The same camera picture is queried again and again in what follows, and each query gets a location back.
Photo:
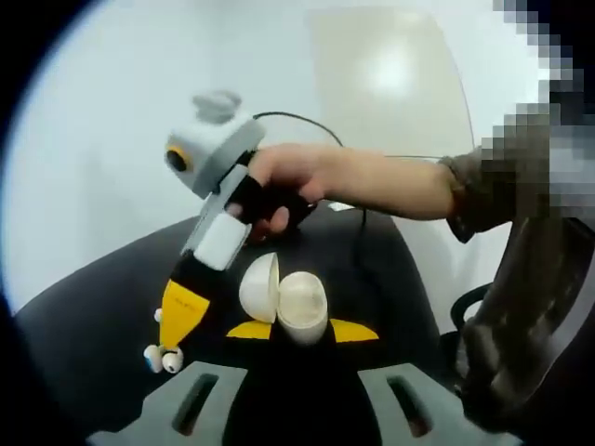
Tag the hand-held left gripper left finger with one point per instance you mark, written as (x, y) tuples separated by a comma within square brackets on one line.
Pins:
[(186, 404)]

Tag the person's right hand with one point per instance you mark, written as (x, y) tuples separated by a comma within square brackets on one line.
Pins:
[(288, 162)]

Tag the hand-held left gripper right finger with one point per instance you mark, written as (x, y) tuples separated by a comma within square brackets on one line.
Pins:
[(409, 404)]

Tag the beige wall panel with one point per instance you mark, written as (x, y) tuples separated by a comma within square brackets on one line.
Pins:
[(386, 69)]

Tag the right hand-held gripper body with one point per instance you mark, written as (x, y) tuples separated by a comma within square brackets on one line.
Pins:
[(214, 139)]

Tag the white oval charging case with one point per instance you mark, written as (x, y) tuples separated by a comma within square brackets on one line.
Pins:
[(302, 306)]

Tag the black office chair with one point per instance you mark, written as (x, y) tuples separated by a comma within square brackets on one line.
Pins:
[(458, 302)]

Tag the black table mat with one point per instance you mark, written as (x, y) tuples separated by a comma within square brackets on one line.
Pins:
[(93, 325)]

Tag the white earphone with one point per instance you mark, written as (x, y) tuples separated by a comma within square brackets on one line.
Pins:
[(159, 315), (162, 360)]

